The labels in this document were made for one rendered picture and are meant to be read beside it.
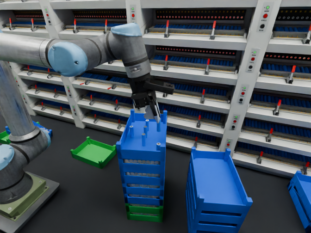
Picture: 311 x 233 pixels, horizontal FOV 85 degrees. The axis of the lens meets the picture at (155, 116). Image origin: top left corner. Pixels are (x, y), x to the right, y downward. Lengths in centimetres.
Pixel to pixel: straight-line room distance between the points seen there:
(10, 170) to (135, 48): 89
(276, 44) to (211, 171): 71
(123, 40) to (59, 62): 20
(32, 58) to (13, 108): 53
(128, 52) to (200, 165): 67
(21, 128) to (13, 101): 16
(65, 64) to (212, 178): 77
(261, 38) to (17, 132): 136
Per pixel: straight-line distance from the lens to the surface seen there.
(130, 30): 58
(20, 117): 114
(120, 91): 138
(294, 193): 146
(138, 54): 59
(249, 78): 112
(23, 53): 65
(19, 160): 118
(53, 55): 55
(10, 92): 109
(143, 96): 64
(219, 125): 133
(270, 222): 130
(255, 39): 107
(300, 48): 113
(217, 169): 97
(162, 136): 86
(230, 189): 91
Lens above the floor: 101
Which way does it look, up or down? 31 degrees down
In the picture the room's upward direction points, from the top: straight up
